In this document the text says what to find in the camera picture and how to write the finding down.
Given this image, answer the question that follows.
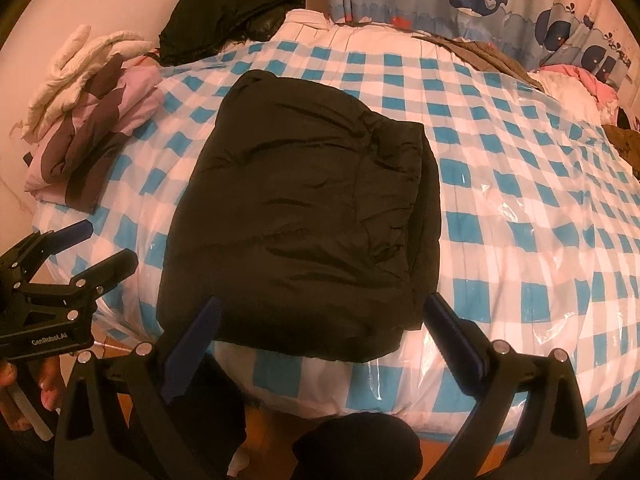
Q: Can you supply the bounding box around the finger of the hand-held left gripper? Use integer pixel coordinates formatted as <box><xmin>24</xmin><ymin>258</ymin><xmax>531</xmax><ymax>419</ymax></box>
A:
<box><xmin>0</xmin><ymin>220</ymin><xmax>94</xmax><ymax>286</ymax></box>
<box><xmin>67</xmin><ymin>248</ymin><xmax>139</xmax><ymax>306</ymax></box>

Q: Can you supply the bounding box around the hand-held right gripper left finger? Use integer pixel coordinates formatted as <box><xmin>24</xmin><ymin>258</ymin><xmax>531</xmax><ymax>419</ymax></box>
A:
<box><xmin>54</xmin><ymin>296</ymin><xmax>222</xmax><ymax>480</ymax></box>

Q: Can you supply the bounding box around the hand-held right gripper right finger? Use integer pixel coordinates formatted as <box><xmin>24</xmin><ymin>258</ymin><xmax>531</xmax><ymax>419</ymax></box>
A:
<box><xmin>424</xmin><ymin>294</ymin><xmax>591</xmax><ymax>480</ymax></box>

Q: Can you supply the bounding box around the black puffer jacket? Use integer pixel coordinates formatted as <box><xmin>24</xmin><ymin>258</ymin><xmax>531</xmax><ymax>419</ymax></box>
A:
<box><xmin>156</xmin><ymin>71</ymin><xmax>442</xmax><ymax>363</ymax></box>

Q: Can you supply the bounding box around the person's left hand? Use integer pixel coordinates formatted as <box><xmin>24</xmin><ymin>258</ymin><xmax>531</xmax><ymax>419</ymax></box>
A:
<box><xmin>0</xmin><ymin>355</ymin><xmax>67</xmax><ymax>433</ymax></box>

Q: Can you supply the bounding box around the person's dark clothing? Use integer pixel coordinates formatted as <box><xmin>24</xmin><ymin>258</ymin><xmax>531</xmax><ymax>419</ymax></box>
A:
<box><xmin>182</xmin><ymin>355</ymin><xmax>248</xmax><ymax>480</ymax></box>

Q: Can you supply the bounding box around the pink brown striped quilt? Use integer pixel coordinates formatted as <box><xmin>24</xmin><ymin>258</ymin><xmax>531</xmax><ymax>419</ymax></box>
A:
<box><xmin>25</xmin><ymin>52</ymin><xmax>166</xmax><ymax>213</ymax></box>

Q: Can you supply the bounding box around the person's black socked foot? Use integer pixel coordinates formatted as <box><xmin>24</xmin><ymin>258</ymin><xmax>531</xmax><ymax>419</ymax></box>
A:
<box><xmin>292</xmin><ymin>412</ymin><xmax>422</xmax><ymax>480</ymax></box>

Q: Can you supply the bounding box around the blue white checked bed cover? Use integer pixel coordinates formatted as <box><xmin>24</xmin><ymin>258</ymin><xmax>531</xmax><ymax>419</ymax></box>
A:
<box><xmin>32</xmin><ymin>10</ymin><xmax>640</xmax><ymax>433</ymax></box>

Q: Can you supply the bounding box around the white blanket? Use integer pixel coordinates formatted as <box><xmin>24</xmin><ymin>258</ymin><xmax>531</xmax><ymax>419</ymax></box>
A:
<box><xmin>10</xmin><ymin>25</ymin><xmax>153</xmax><ymax>141</ymax></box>

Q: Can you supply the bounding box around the brown plush toy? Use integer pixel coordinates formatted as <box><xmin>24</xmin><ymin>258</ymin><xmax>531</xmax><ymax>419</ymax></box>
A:
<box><xmin>602</xmin><ymin>110</ymin><xmax>640</xmax><ymax>181</ymax></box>

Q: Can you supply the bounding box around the black garment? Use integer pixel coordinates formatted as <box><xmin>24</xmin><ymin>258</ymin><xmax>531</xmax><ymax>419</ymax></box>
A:
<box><xmin>159</xmin><ymin>0</ymin><xmax>307</xmax><ymax>66</ymax></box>

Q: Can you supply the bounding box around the grey brown garment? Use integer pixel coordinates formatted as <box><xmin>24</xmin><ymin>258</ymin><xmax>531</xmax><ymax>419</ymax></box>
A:
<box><xmin>415</xmin><ymin>34</ymin><xmax>546</xmax><ymax>93</ymax></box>

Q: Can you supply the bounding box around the pink cloth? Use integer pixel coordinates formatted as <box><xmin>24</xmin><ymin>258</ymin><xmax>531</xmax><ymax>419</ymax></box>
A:
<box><xmin>540</xmin><ymin>62</ymin><xmax>618</xmax><ymax>111</ymax></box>

